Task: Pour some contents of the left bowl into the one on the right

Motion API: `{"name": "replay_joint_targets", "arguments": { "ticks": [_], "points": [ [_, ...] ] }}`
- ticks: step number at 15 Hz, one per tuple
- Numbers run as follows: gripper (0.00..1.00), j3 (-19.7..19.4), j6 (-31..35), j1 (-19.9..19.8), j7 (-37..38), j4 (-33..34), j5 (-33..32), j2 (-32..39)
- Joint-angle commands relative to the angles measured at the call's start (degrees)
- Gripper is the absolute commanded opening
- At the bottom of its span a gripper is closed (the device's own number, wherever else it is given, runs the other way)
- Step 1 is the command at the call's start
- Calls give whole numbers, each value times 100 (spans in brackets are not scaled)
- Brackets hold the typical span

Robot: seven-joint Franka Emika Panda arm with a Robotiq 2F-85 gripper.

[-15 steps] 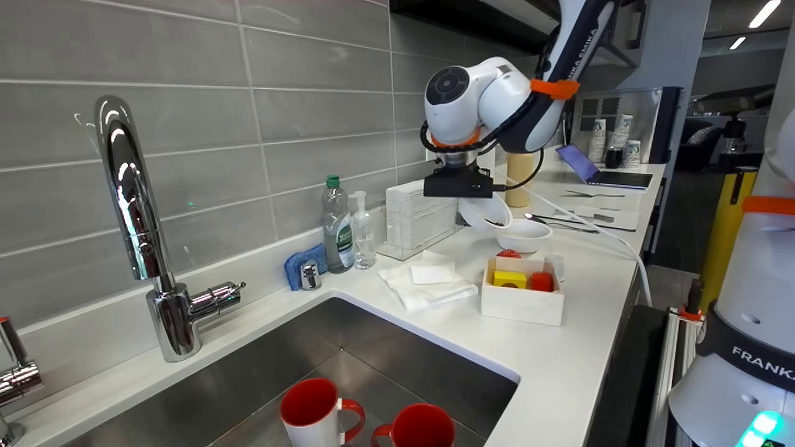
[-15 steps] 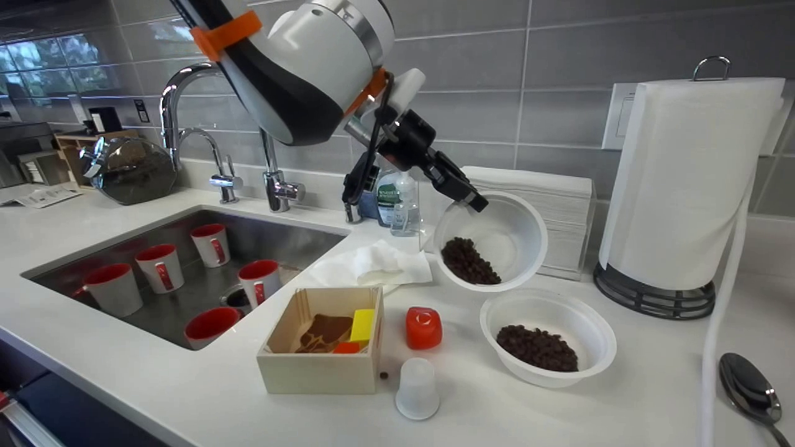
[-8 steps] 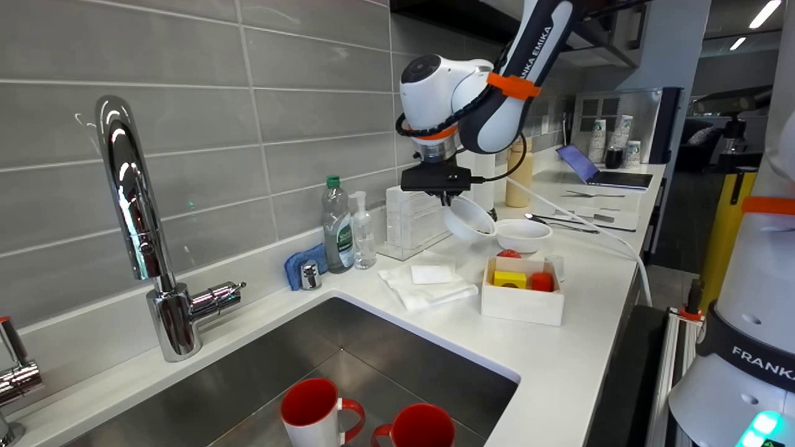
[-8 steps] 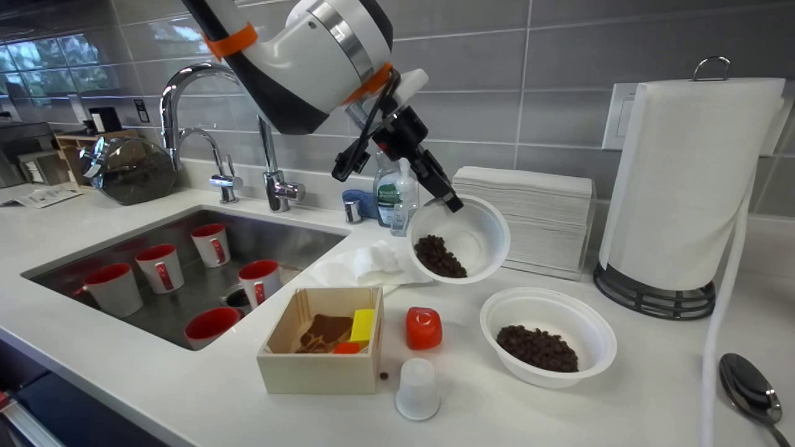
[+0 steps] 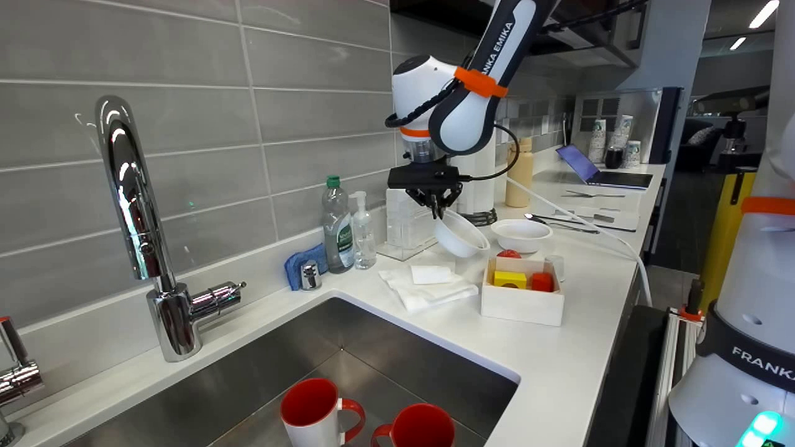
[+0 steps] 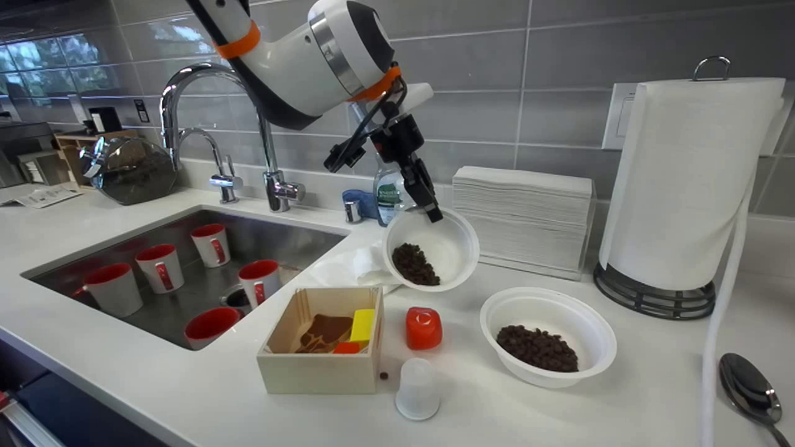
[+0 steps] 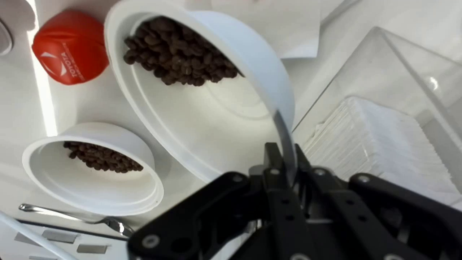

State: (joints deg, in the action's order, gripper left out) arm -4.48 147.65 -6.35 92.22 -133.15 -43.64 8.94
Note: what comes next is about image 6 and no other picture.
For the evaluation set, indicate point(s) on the tall chrome faucet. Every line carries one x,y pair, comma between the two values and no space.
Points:
169,107

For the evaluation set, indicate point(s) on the large white bowl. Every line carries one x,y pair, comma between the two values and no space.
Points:
580,319

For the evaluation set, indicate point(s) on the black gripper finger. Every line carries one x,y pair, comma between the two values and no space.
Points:
433,208
412,183

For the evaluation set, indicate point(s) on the small white plastic cup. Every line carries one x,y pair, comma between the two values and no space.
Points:
418,393

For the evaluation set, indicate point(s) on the dark metal spoon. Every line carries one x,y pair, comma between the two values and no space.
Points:
746,386

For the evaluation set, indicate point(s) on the brown flat toy piece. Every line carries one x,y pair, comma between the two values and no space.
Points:
323,332

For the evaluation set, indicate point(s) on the white printed booklet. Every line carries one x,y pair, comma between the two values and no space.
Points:
49,196

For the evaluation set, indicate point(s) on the yellow block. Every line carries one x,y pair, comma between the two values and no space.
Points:
364,323

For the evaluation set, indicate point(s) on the small chrome faucet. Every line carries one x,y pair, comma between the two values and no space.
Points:
223,179

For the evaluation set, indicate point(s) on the white paper towel roll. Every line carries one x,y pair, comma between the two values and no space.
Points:
687,183

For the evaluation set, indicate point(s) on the small orange toy piece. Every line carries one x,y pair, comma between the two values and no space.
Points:
347,348

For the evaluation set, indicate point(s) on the small picture frame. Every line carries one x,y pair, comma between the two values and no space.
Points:
39,168

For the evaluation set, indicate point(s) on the folded white napkin stack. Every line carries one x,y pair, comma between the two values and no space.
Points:
521,219

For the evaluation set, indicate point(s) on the small white bowl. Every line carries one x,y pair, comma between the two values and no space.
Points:
453,249

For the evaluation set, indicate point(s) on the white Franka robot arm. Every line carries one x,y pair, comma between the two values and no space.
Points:
288,66

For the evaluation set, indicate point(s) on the stainless steel sink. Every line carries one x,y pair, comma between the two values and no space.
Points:
275,240

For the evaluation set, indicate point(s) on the light wooden box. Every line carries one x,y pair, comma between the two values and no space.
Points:
318,374

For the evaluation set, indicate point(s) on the red and white mug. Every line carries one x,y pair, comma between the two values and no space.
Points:
161,271
258,286
212,326
212,249
115,293

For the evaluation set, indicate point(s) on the roasted coffee bean pile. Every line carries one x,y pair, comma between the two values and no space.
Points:
416,266
536,348

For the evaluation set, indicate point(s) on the blue sponge holder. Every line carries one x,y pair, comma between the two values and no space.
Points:
357,204

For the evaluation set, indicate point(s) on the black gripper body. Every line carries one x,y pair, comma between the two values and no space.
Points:
398,141

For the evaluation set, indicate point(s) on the red tomato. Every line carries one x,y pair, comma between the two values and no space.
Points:
422,328

